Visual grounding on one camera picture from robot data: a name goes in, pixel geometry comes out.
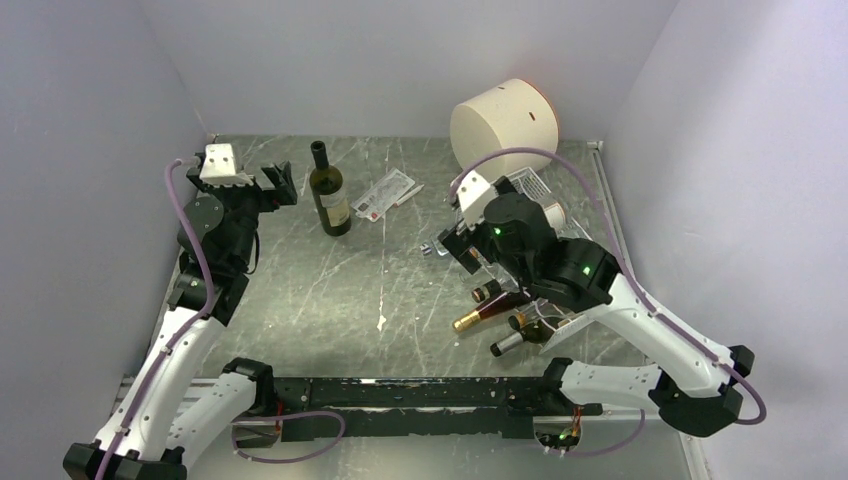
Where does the green wine bottle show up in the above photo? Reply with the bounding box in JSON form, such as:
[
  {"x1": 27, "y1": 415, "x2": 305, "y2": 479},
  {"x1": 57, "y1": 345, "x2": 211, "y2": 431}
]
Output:
[{"x1": 308, "y1": 140, "x2": 352, "y2": 237}]

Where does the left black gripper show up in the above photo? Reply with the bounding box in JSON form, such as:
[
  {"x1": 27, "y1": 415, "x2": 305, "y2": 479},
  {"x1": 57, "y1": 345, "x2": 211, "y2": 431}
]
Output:
[{"x1": 188, "y1": 160, "x2": 295, "y2": 267}]

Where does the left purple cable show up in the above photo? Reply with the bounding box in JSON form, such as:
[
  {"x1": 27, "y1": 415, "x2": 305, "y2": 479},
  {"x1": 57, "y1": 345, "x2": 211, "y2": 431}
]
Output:
[{"x1": 92, "y1": 157, "x2": 217, "y2": 480}]

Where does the white wire wine rack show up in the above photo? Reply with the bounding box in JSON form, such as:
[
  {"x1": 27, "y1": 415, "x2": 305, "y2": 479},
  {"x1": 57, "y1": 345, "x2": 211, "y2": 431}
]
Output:
[{"x1": 474, "y1": 168, "x2": 594, "y2": 357}]

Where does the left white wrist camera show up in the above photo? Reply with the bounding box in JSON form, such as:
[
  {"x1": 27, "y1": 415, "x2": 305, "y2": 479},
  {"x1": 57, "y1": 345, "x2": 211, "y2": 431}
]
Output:
[{"x1": 199, "y1": 143, "x2": 254, "y2": 187}]

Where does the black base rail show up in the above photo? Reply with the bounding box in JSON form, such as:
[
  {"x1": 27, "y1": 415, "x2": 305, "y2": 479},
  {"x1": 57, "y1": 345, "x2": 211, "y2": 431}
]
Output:
[{"x1": 245, "y1": 377, "x2": 602, "y2": 442}]

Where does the white stick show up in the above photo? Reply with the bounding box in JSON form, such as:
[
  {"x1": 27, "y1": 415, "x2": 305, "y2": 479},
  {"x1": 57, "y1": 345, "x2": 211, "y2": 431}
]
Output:
[{"x1": 394, "y1": 184, "x2": 424, "y2": 207}]

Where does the red wine bottle gold cap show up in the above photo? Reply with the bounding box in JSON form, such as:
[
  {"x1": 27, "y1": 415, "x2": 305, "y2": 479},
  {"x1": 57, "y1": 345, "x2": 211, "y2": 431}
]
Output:
[{"x1": 452, "y1": 291, "x2": 535, "y2": 333}]

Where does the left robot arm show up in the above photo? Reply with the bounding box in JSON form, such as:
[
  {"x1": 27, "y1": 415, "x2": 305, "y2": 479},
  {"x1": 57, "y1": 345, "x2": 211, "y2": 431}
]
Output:
[{"x1": 63, "y1": 158, "x2": 298, "y2": 479}]

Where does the clear bottle black cap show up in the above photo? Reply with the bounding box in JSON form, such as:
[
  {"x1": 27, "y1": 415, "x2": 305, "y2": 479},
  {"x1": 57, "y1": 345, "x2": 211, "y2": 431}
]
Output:
[{"x1": 463, "y1": 201, "x2": 568, "y2": 263}]

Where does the cream cylindrical container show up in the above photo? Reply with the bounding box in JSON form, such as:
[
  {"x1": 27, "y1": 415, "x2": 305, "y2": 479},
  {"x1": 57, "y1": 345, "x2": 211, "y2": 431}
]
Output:
[{"x1": 449, "y1": 79, "x2": 560, "y2": 168}]

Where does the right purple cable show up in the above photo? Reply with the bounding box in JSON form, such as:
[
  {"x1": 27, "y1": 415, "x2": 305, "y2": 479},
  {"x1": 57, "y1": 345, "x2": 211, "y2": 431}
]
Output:
[{"x1": 447, "y1": 146, "x2": 768, "y2": 427}]

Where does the paper card packet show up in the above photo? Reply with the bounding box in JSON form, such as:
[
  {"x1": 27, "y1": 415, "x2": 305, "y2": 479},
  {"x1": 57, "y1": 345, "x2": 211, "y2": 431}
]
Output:
[{"x1": 352, "y1": 168, "x2": 415, "y2": 222}]

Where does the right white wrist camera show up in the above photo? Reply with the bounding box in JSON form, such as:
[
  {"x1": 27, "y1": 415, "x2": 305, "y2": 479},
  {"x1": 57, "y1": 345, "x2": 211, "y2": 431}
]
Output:
[{"x1": 457, "y1": 173, "x2": 497, "y2": 229}]

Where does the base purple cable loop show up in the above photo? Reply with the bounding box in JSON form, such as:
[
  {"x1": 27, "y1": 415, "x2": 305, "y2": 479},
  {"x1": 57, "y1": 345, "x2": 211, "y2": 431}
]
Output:
[{"x1": 230, "y1": 410, "x2": 346, "y2": 465}]

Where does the dark bottle black cap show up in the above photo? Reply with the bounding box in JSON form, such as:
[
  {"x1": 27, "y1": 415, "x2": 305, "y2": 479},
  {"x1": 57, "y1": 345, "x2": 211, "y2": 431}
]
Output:
[{"x1": 471, "y1": 279, "x2": 527, "y2": 305}]

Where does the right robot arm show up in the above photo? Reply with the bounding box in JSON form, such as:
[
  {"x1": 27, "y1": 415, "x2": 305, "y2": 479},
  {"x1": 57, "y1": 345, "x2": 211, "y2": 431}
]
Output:
[{"x1": 438, "y1": 193, "x2": 755, "y2": 438}]

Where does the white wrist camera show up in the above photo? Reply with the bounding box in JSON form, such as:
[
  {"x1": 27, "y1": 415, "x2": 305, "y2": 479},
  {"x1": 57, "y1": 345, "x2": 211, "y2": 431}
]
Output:
[
  {"x1": 457, "y1": 173, "x2": 497, "y2": 229},
  {"x1": 199, "y1": 143, "x2": 254, "y2": 187}
]

